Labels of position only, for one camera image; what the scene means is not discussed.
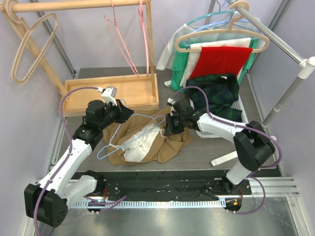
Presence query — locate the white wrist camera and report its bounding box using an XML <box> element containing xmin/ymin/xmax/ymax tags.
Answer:
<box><xmin>166</xmin><ymin>98</ymin><xmax>181</xmax><ymax>112</ymax></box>
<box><xmin>97</xmin><ymin>86</ymin><xmax>117</xmax><ymax>106</ymax></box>

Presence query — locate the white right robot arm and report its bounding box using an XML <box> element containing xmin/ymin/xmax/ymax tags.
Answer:
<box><xmin>164</xmin><ymin>98</ymin><xmax>275</xmax><ymax>194</ymax></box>

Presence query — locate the teal hanger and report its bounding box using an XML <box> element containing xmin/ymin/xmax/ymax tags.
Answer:
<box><xmin>186</xmin><ymin>10</ymin><xmax>233</xmax><ymax>25</ymax></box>

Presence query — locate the tan skirt with white lining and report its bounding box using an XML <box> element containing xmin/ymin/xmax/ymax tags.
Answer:
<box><xmin>96</xmin><ymin>107</ymin><xmax>192</xmax><ymax>166</ymax></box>

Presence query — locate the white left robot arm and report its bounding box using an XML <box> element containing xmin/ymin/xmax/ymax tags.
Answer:
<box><xmin>24</xmin><ymin>99</ymin><xmax>134</xmax><ymax>228</ymax></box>

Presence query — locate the white slotted cable duct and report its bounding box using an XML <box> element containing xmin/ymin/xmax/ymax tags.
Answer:
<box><xmin>72</xmin><ymin>198</ymin><xmax>226</xmax><ymax>209</ymax></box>

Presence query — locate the beige wooden hanger on rack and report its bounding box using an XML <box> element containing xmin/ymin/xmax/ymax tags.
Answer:
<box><xmin>11</xmin><ymin>13</ymin><xmax>59</xmax><ymax>84</ymax></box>

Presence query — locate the wooden hanger rack with tray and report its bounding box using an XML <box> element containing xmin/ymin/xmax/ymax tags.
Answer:
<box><xmin>0</xmin><ymin>0</ymin><xmax>159</xmax><ymax>117</ymax></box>

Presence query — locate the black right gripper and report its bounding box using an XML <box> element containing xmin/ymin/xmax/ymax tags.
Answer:
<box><xmin>164</xmin><ymin>113</ymin><xmax>186</xmax><ymax>136</ymax></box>

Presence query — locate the blue hanger on rail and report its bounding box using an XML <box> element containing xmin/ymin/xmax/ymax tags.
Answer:
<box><xmin>192</xmin><ymin>2</ymin><xmax>240</xmax><ymax>33</ymax></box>

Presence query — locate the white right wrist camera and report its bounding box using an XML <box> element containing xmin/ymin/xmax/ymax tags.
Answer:
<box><xmin>166</xmin><ymin>98</ymin><xmax>181</xmax><ymax>112</ymax></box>

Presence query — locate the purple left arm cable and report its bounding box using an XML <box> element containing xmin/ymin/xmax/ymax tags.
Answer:
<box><xmin>33</xmin><ymin>86</ymin><xmax>128</xmax><ymax>236</ymax></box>

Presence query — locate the pink hanger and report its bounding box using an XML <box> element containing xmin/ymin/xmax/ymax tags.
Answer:
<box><xmin>103</xmin><ymin>0</ymin><xmax>139</xmax><ymax>78</ymax></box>
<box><xmin>138</xmin><ymin>0</ymin><xmax>149</xmax><ymax>76</ymax></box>

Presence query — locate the beige wooden hanger with clothes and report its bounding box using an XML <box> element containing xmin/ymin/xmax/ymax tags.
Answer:
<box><xmin>174</xmin><ymin>0</ymin><xmax>270</xmax><ymax>53</ymax></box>

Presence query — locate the white plastic basket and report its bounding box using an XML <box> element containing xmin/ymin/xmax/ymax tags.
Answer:
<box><xmin>196</xmin><ymin>96</ymin><xmax>249</xmax><ymax>138</ymax></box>

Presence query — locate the dark green plaid garment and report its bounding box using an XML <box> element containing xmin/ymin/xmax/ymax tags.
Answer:
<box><xmin>186</xmin><ymin>74</ymin><xmax>242</xmax><ymax>122</ymax></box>

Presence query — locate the red cloth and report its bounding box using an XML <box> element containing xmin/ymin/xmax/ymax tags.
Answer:
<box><xmin>189</xmin><ymin>46</ymin><xmax>252</xmax><ymax>79</ymax></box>

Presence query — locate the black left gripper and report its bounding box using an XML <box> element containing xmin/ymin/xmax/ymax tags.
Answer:
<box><xmin>98</xmin><ymin>99</ymin><xmax>133</xmax><ymax>129</ymax></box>

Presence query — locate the metal clothes rail stand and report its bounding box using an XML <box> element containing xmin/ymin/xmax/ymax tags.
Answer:
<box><xmin>225</xmin><ymin>0</ymin><xmax>315</xmax><ymax>128</ymax></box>

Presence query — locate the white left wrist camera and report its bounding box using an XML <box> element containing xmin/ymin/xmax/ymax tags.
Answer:
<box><xmin>97</xmin><ymin>86</ymin><xmax>117</xmax><ymax>106</ymax></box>

